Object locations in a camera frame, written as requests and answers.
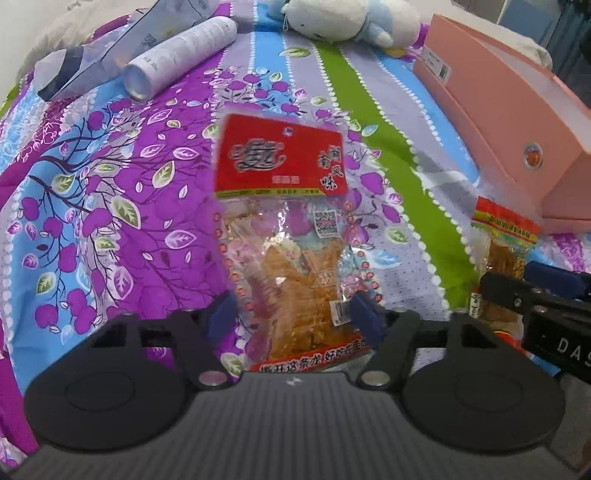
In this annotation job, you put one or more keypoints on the white and blue plush toy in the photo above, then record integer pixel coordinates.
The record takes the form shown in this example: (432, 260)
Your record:
(341, 18)

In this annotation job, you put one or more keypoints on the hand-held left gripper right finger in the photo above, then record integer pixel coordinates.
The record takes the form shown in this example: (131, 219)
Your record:
(367, 318)

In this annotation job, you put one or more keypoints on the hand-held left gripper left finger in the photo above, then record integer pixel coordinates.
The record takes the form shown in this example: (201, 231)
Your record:
(221, 316)

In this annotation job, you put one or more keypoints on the pink cardboard box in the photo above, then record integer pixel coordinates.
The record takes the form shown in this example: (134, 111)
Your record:
(508, 120)

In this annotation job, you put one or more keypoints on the grey-blue plastic bag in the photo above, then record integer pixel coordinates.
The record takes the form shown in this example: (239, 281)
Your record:
(92, 64)

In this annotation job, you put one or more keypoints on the grey duvet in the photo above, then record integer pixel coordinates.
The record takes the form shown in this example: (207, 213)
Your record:
(60, 27)

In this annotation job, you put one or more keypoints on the white spray can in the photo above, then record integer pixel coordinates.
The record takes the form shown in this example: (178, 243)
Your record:
(184, 46)

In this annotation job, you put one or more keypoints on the floral striped bedsheet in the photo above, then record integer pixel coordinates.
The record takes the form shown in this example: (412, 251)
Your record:
(115, 184)

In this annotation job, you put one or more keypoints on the red-label clear snack packet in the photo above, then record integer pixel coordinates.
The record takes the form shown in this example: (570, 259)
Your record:
(277, 157)

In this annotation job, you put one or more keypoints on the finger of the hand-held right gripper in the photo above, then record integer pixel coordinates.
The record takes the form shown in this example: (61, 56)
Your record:
(508, 290)
(554, 277)

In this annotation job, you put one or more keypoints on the green and yellow snack packet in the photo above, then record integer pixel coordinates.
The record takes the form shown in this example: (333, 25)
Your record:
(503, 244)

